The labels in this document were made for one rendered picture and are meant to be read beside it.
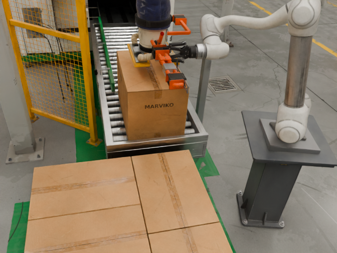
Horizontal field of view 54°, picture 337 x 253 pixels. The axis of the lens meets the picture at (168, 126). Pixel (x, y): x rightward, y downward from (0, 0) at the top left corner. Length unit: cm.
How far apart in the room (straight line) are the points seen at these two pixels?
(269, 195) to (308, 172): 84
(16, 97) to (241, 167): 195
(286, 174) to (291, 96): 66
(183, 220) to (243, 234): 79
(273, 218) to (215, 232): 88
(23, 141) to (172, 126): 137
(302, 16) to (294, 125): 55
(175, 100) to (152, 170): 48
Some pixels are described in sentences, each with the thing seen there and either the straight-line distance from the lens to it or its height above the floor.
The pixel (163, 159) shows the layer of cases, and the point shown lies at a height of 54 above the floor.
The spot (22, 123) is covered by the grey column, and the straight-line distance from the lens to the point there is 294.
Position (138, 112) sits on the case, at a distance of 214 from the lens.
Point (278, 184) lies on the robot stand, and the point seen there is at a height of 42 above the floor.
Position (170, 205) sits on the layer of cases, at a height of 54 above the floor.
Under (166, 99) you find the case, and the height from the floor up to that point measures 87.
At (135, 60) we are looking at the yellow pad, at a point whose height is 108.
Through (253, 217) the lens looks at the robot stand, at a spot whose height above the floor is 6.
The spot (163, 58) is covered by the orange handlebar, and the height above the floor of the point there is 121.
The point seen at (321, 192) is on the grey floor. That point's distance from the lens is 307.
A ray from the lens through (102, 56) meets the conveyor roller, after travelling 346.
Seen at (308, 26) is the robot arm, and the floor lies 151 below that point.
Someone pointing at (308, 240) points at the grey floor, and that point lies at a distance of 269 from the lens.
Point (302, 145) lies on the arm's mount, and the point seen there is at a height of 78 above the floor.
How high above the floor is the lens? 201
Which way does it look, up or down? 37 degrees down
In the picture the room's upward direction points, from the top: 4 degrees clockwise
